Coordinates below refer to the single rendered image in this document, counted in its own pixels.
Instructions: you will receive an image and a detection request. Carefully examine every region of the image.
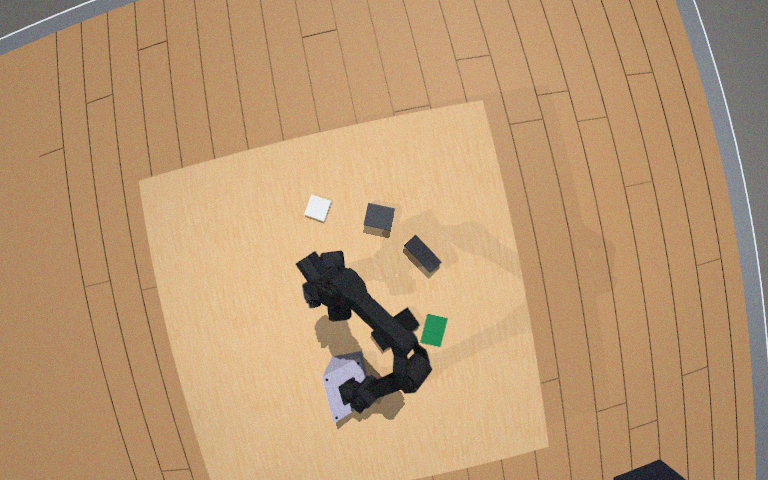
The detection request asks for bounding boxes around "green rectangular block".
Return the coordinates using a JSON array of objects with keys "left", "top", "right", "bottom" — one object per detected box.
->
[{"left": 420, "top": 314, "right": 448, "bottom": 347}]

